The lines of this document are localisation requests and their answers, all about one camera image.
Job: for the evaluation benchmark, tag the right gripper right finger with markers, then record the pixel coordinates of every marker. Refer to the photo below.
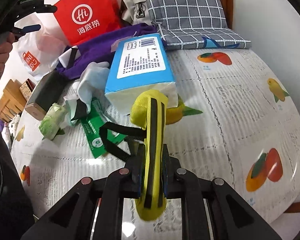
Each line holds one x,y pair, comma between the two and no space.
172,187

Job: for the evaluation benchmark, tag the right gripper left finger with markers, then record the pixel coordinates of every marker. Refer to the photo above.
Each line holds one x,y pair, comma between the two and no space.
136,166

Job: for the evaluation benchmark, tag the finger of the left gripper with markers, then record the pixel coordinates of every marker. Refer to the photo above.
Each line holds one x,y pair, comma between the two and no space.
40,9
27,29

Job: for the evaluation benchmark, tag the yellow mesh pouch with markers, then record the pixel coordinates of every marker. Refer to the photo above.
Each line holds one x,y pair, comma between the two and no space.
148,114

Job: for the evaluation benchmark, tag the purple towel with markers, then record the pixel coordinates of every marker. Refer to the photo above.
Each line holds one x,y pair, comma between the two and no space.
98,49

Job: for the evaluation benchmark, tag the white cloth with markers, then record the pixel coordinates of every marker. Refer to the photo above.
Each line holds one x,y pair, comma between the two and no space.
92,81

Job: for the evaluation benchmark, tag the green printed tissue pack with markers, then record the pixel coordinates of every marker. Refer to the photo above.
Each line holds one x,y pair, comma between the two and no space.
50,125

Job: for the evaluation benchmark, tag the left hand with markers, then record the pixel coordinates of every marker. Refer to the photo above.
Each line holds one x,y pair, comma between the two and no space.
5,49

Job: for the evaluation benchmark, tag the white Miniso plastic bag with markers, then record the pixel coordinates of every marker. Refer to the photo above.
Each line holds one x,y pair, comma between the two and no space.
38,50

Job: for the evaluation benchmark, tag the red paper bag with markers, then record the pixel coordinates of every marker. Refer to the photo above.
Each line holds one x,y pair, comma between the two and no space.
82,20

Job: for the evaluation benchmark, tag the dark green gold box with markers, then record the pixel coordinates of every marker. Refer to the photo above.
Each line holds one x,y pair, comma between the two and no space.
46,92

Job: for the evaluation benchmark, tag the wooden furniture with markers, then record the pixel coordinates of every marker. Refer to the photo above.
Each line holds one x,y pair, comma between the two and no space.
14,98

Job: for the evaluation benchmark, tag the fruit print bed sheet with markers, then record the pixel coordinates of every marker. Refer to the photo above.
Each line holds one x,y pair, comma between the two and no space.
235,132

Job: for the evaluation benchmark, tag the grey canvas bag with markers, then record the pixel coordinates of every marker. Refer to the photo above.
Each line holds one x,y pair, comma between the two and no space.
135,12

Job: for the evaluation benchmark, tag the blue tissue pack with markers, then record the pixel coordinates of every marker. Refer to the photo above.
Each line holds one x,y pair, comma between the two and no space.
139,64

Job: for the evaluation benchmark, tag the grey checked pillow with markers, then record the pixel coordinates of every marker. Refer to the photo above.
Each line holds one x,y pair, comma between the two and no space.
193,24

